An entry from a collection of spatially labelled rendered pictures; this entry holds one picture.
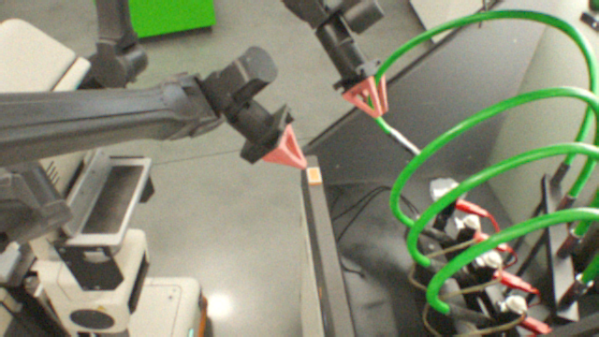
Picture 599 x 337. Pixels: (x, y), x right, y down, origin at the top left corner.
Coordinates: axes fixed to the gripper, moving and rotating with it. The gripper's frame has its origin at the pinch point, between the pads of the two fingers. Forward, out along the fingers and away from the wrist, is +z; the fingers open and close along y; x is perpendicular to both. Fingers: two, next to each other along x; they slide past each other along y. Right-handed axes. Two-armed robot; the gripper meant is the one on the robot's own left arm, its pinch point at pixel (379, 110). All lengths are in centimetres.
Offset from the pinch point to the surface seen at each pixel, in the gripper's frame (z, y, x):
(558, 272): 36.7, -7.6, -15.8
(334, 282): 24.2, -17.0, 19.2
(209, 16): -141, 213, 208
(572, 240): 32.7, -5.6, -19.5
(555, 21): 2.0, 2.4, -30.7
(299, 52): -68, 231, 160
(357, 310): 35.0, -10.9, 24.1
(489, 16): -4.0, -0.2, -24.2
